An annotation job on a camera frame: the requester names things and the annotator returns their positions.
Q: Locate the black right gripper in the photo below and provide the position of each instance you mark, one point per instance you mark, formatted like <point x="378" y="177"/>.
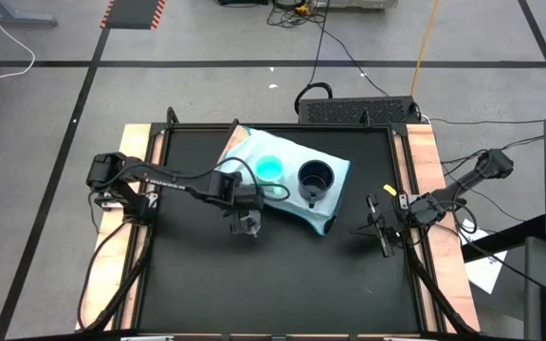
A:
<point x="394" y="220"/>

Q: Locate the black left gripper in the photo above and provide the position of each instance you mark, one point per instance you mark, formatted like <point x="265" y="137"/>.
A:
<point x="235" y="218"/>

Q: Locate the dark blue speckled enamel mug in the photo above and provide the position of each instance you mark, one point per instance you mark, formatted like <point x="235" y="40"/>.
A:
<point x="315" y="177"/>

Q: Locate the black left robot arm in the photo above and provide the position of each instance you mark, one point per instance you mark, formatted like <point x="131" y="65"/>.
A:
<point x="169" y="182"/>

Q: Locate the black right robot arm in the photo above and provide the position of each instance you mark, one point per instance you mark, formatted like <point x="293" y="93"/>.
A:
<point x="462" y="182"/>

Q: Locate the yellow tape tag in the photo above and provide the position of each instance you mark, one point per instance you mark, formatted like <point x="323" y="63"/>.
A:
<point x="389" y="189"/>

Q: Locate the light wooden table board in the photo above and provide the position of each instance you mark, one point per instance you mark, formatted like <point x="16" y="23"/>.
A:
<point x="439" y="265"/>
<point x="112" y="256"/>

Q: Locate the light blue cloth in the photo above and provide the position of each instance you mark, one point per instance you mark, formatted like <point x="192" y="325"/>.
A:
<point x="292" y="151"/>

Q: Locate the white paper sheet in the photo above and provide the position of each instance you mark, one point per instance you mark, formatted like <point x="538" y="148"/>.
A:
<point x="484" y="270"/>

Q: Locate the black computer case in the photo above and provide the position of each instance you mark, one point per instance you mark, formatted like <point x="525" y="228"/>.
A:
<point x="358" y="110"/>

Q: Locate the orange-striped black floor mat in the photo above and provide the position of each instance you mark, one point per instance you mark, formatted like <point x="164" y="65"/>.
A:
<point x="133" y="13"/>

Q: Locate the grey metal stand foot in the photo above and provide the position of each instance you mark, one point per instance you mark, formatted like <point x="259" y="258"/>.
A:
<point x="17" y="19"/>

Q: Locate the black table rig frame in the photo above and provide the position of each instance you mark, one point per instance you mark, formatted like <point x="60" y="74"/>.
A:
<point x="159" y="129"/>

